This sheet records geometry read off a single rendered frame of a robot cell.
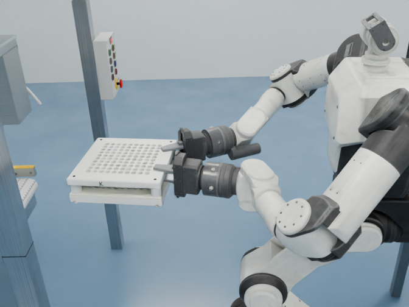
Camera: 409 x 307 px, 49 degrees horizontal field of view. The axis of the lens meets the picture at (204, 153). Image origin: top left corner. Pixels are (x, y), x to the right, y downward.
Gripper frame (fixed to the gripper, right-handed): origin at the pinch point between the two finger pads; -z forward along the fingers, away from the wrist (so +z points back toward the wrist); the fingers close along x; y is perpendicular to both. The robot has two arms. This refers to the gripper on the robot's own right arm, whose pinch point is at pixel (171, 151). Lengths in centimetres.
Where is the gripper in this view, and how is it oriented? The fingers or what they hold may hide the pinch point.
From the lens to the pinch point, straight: 127.2
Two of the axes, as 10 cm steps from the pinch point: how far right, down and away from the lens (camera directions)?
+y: -4.3, -4.3, 8.0
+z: 9.0, -2.1, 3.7
